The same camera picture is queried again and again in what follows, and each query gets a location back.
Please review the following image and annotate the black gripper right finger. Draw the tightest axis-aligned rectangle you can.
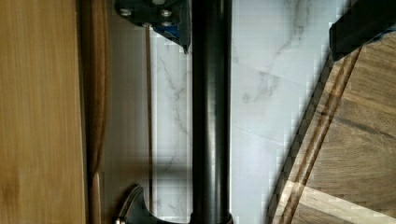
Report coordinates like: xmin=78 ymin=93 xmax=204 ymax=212
xmin=329 ymin=0 xmax=396 ymax=62

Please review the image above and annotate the dark wooden cutting board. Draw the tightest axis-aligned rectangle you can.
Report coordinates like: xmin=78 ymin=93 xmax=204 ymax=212
xmin=266 ymin=33 xmax=396 ymax=224

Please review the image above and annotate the bamboo drawer cabinet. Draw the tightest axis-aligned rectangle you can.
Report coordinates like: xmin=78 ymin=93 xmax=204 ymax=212
xmin=0 ymin=0 xmax=154 ymax=224

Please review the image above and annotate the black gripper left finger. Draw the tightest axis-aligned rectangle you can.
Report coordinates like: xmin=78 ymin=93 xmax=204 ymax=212
xmin=114 ymin=0 xmax=191 ymax=54

